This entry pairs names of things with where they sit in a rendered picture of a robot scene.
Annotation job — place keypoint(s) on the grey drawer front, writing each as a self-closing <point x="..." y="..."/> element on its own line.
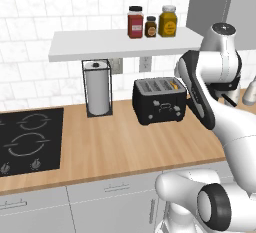
<point x="186" y="167"/>
<point x="43" y="198"/>
<point x="86" y="190"/>

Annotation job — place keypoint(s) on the red jar black lid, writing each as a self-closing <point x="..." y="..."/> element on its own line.
<point x="135" y="27"/>

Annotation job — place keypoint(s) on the white wall shelf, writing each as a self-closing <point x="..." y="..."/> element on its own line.
<point x="100" y="45"/>

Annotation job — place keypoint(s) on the black hob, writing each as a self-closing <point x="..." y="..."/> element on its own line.
<point x="50" y="137"/>

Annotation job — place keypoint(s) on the black four-slot toaster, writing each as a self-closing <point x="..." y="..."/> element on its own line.
<point x="146" y="108"/>

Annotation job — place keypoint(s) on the grey wall switch plate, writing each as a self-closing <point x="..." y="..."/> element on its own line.
<point x="116" y="66"/>

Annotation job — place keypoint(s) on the grey wall cupboard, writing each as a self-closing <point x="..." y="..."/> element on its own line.
<point x="213" y="0"/>

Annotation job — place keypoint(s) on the orange bread slice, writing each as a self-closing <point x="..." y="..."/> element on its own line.
<point x="173" y="85"/>

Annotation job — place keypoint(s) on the grey hob knob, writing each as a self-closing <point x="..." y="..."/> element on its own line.
<point x="35" y="164"/>
<point x="5" y="168"/>

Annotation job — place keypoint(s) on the yellow jar pale lid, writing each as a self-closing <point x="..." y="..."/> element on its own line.
<point x="167" y="25"/>

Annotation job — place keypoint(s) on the grey cupboard door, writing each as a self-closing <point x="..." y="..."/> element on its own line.
<point x="113" y="215"/>
<point x="40" y="222"/>

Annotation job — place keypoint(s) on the white paper towel roll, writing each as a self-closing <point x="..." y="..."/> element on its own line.
<point x="97" y="90"/>

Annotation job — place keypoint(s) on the small brown jar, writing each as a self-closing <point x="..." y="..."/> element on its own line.
<point x="150" y="28"/>

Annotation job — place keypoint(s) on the white wall socket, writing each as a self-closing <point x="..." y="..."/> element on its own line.
<point x="145" y="64"/>

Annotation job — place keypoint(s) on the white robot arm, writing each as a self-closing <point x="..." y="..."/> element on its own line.
<point x="235" y="143"/>

